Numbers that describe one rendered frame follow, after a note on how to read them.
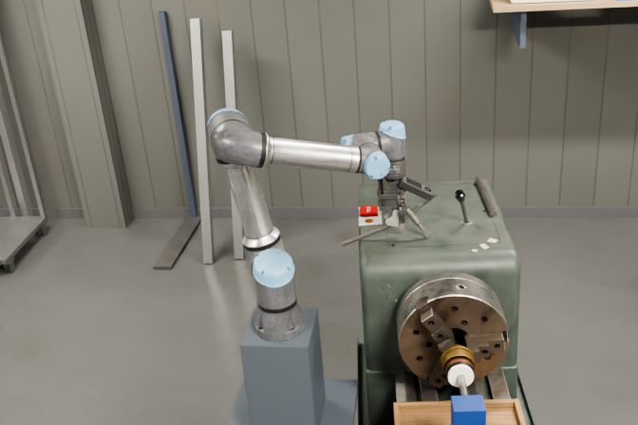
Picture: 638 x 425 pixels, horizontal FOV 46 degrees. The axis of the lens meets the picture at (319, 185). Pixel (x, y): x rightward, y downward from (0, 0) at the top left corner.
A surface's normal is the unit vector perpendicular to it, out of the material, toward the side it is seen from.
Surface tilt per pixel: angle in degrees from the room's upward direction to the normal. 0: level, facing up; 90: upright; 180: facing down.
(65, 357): 0
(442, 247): 0
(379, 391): 90
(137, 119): 90
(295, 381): 90
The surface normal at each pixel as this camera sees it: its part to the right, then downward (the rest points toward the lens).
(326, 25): -0.14, 0.42
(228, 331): -0.07, -0.91
